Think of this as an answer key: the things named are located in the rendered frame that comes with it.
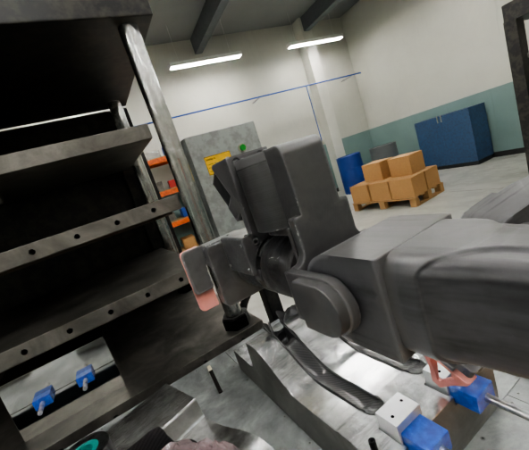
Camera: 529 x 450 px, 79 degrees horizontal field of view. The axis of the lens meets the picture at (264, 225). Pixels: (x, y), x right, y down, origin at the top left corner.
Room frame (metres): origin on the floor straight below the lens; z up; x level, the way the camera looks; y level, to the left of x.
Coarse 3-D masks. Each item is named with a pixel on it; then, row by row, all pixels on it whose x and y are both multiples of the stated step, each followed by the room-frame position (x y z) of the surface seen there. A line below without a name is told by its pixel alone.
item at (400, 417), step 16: (400, 400) 0.39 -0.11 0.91; (384, 416) 0.38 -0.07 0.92; (400, 416) 0.37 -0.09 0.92; (416, 416) 0.37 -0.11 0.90; (384, 432) 0.38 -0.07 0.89; (400, 432) 0.36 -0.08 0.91; (416, 432) 0.35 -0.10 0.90; (432, 432) 0.34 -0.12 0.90; (448, 432) 0.34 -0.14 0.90; (416, 448) 0.34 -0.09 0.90; (432, 448) 0.32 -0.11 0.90; (448, 448) 0.33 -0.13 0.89
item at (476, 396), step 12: (444, 372) 0.42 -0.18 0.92; (432, 384) 0.42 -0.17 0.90; (480, 384) 0.39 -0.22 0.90; (456, 396) 0.40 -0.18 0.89; (468, 396) 0.38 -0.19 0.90; (480, 396) 0.37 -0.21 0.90; (492, 396) 0.37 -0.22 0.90; (468, 408) 0.38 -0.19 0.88; (480, 408) 0.37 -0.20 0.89; (504, 408) 0.36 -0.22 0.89; (516, 408) 0.35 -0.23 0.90; (528, 420) 0.33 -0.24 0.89
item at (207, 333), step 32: (128, 320) 1.50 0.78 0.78; (160, 320) 1.36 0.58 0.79; (192, 320) 1.24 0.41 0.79; (256, 320) 1.05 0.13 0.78; (128, 352) 1.14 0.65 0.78; (160, 352) 1.05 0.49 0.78; (192, 352) 0.98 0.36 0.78; (128, 384) 0.91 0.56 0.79; (160, 384) 0.87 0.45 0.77; (0, 416) 0.98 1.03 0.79; (96, 416) 0.80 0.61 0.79; (0, 448) 0.80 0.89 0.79; (32, 448) 0.76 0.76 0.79; (64, 448) 0.75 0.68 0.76
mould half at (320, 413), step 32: (288, 320) 0.69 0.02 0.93; (256, 352) 0.61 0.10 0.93; (288, 352) 0.60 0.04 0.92; (320, 352) 0.59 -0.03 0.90; (352, 352) 0.58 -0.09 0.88; (256, 384) 0.69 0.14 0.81; (288, 384) 0.53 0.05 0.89; (384, 384) 0.47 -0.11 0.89; (416, 384) 0.44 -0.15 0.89; (320, 416) 0.45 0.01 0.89; (352, 416) 0.42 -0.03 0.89; (448, 416) 0.39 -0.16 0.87; (480, 416) 0.42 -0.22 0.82; (352, 448) 0.38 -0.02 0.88; (384, 448) 0.36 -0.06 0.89
